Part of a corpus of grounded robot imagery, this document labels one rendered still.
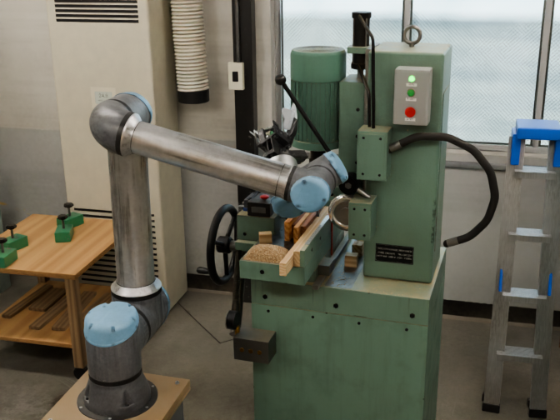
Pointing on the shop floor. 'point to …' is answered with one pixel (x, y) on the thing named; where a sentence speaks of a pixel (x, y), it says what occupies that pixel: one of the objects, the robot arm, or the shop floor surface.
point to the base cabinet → (347, 366)
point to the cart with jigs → (38, 236)
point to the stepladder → (497, 346)
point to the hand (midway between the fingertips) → (275, 117)
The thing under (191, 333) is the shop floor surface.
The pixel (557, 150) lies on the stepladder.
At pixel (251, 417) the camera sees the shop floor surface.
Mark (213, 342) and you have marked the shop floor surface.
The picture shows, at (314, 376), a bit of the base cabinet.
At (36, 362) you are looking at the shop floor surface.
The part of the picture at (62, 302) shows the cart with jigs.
